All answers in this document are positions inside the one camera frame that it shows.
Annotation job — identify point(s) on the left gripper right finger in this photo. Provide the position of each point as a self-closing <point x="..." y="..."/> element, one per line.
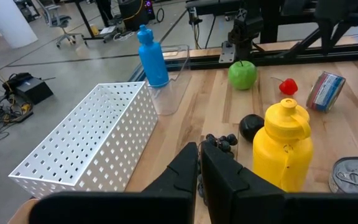
<point x="222" y="180"/>

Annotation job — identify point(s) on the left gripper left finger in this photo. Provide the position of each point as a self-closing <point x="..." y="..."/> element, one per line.
<point x="182" y="174"/>

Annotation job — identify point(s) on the black toy grape bunch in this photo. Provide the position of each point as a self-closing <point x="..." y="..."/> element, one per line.
<point x="224" y="143"/>

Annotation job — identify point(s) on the black toy avocado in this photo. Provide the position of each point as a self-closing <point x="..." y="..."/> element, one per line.
<point x="250" y="127"/>

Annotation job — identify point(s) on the yellow plastic squeeze bottle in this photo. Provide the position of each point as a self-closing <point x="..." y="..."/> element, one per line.
<point x="281" y="149"/>

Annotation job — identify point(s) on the blue plastic squeeze bottle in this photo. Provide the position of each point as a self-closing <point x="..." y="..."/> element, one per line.
<point x="152" y="59"/>

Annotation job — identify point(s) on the small striped label can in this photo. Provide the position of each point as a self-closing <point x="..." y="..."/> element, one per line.
<point x="325" y="91"/>

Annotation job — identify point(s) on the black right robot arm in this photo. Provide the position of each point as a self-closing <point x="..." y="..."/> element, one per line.
<point x="244" y="28"/>

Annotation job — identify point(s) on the clear plastic tray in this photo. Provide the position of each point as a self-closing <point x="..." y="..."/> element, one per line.
<point x="174" y="96"/>

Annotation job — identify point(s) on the white perforated metal basket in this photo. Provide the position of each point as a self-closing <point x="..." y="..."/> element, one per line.
<point x="89" y="137"/>

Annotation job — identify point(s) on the green toy apple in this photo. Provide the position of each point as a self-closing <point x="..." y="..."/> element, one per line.
<point x="242" y="76"/>

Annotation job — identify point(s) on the small red toy cherry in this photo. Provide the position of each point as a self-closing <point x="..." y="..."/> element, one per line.
<point x="288" y="87"/>

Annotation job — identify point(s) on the blue solid white tuna can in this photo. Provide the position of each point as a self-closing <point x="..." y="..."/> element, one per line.
<point x="356" y="175"/>

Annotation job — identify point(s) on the black computer tower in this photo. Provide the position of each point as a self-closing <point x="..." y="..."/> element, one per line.
<point x="132" y="15"/>

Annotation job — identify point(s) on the black box on floor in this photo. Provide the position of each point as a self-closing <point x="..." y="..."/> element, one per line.
<point x="33" y="90"/>

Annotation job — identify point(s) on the black side desk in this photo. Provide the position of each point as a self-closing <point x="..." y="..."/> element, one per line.
<point x="216" y="3"/>

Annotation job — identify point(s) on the grey office chair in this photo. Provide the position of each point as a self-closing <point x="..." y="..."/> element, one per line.
<point x="57" y="20"/>

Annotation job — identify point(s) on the white round pillar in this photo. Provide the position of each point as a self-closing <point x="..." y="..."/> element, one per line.
<point x="8" y="21"/>

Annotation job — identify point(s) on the silver corner bracket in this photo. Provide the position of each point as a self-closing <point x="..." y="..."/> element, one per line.
<point x="227" y="53"/>

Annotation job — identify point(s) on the black aluminium table frame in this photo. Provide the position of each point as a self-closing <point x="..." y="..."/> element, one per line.
<point x="337" y="51"/>

